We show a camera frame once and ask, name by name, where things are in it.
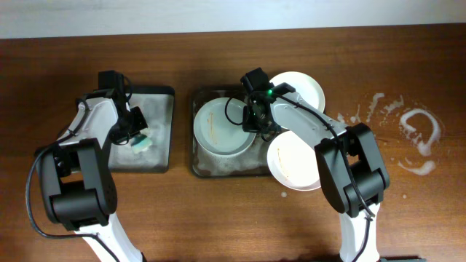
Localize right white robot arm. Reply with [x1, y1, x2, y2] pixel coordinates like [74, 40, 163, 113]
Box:
[243, 83, 390, 261]

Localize green yellow sponge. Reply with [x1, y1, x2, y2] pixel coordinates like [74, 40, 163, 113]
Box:
[131, 134, 153, 154]

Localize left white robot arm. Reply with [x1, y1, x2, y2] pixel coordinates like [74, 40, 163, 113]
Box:
[30, 90, 146, 261]

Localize white plate with red stain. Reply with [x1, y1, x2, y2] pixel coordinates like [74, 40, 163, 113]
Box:
[266, 131, 321, 191]

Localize right black soapy tray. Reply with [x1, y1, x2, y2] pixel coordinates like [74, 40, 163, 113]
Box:
[189, 85, 271, 178]

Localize black soapy tray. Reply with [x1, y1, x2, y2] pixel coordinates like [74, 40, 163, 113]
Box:
[189, 85, 271, 178]
[108, 85, 175, 173]

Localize left black soapy tray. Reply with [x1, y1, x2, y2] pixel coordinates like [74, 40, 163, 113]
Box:
[108, 85, 175, 173]

